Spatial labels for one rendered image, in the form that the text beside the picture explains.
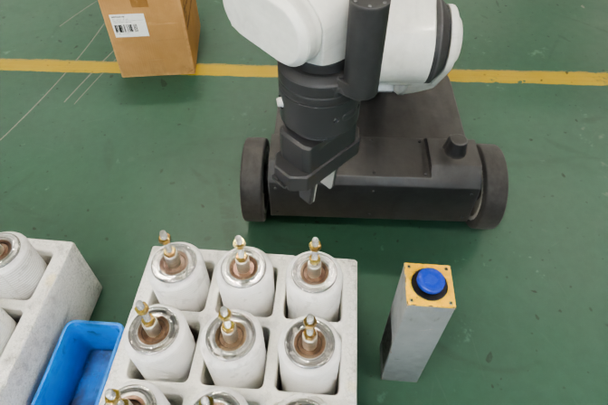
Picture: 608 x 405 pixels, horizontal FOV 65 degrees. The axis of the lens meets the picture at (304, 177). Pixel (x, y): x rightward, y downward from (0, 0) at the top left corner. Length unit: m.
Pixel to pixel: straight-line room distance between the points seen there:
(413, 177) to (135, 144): 0.79
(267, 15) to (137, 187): 0.94
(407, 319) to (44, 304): 0.62
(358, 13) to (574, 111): 1.31
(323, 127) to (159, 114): 1.06
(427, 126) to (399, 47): 0.46
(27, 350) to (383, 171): 0.74
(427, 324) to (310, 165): 0.36
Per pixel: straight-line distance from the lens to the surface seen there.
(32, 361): 0.98
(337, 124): 0.49
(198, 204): 1.23
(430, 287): 0.72
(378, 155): 1.06
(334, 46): 0.44
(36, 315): 0.96
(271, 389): 0.80
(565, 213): 1.35
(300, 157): 0.53
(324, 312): 0.83
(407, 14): 0.77
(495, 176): 1.09
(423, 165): 1.06
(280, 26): 0.42
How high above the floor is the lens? 0.94
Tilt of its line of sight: 48 degrees down
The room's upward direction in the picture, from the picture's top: straight up
